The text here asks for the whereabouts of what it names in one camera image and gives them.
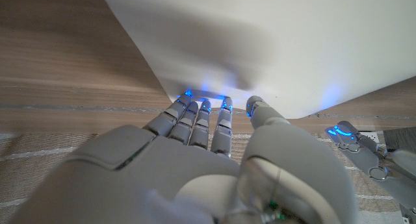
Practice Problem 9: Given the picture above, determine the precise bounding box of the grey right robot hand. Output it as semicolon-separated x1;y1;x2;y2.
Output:
9;94;358;224

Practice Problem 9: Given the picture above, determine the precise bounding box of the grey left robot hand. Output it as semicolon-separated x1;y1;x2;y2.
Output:
324;120;416;212

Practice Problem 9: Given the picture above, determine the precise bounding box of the cream paper file folder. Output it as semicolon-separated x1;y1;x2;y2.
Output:
98;0;416;119

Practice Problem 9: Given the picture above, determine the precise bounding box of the white power strip box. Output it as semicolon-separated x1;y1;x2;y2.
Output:
357;131;386;143

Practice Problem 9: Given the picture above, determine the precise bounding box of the beige striped cloth backdrop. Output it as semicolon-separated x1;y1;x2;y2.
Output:
0;132;416;224

